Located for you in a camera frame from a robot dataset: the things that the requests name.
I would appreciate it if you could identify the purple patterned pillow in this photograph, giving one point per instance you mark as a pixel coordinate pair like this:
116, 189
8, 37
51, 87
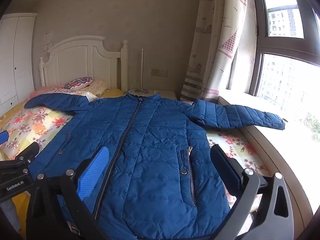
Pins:
77, 83

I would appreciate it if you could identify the wall switch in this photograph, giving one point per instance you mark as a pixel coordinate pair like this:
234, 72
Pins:
47, 47

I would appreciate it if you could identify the cream fuzzy blanket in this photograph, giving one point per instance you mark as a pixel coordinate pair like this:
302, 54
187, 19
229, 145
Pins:
98, 87

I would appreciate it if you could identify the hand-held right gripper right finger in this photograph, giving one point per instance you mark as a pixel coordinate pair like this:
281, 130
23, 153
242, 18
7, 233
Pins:
226, 167

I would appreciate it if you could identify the wall socket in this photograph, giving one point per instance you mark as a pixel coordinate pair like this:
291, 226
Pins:
159, 72

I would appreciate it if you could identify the printed beige curtain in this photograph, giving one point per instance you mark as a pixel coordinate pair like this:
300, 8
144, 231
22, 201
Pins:
215, 42

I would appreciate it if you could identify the white wooden headboard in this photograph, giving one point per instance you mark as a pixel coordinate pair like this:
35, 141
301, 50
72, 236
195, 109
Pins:
82, 60

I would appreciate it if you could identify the dark framed window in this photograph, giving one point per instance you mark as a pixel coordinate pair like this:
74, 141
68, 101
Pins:
257, 17

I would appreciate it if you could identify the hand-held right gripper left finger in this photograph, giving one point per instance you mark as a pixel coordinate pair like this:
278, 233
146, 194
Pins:
93, 166

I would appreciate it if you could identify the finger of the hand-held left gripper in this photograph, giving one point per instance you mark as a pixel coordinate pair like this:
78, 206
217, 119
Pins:
31, 152
3, 137

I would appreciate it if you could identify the white nightstand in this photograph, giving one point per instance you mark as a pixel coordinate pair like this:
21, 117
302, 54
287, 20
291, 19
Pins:
165, 95

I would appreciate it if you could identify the blue quilted jacket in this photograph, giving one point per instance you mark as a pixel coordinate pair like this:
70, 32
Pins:
150, 142

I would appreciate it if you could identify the pale window sill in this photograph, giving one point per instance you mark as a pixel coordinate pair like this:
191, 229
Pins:
287, 150

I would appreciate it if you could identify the paper wall label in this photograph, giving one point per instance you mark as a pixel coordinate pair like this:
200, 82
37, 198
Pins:
49, 36

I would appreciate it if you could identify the floral pillow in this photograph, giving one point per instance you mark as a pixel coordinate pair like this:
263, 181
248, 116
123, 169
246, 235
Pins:
32, 122

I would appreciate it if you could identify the white wardrobe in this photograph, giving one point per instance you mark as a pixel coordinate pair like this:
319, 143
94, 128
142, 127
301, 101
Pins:
15, 60

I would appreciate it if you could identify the white desk lamp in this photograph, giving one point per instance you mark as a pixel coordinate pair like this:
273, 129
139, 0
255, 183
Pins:
142, 67

